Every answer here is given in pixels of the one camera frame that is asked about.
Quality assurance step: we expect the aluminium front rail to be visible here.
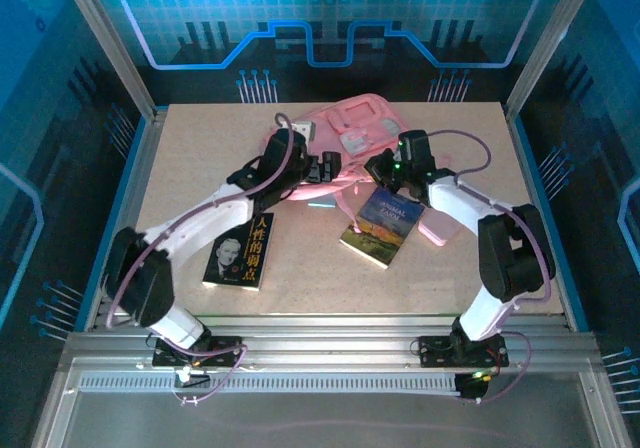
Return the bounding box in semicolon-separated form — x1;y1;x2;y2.
59;312;601;369

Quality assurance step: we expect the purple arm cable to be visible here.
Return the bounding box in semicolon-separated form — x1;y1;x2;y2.
104;112;250;408
424;128;556;405

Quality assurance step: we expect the blue table edge trim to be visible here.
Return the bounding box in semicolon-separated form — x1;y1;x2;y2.
509;114;592;333
73;115;149;332

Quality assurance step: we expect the pink student backpack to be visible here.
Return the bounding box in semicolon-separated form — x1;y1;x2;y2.
264;93;451;232

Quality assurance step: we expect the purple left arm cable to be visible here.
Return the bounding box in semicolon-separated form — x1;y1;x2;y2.
104;112;250;408

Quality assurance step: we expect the black book with portrait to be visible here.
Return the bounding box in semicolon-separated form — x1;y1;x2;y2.
201;211;276;293

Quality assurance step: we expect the black controller box with lights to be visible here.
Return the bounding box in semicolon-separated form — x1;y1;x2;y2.
453;370;496;403

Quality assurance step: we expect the aluminium side rail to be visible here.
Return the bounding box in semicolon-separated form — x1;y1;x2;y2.
84;107;169;332

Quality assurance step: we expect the slotted grey cable duct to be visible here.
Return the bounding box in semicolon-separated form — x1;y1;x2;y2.
77;371;464;394

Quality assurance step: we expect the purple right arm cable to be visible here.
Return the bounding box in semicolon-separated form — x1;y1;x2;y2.
424;128;556;405

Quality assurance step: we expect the grey metal front panel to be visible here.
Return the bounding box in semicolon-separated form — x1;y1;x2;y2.
29;357;636;448

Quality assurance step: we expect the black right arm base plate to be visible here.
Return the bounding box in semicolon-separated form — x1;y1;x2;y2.
417;334;510;369

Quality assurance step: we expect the pink pencil case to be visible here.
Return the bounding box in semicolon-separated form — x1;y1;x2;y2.
416;207;464;248

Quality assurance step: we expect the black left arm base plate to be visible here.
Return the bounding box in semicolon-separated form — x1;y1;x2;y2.
151;335;245;369

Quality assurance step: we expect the Animal Farm paperback book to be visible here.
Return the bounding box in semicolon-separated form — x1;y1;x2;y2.
338;186;426;270

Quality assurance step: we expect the white cable connector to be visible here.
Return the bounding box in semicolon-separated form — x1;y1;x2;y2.
173;366;211;389

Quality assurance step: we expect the aluminium frame post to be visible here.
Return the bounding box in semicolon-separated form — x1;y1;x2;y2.
504;0;601;122
54;0;169;122

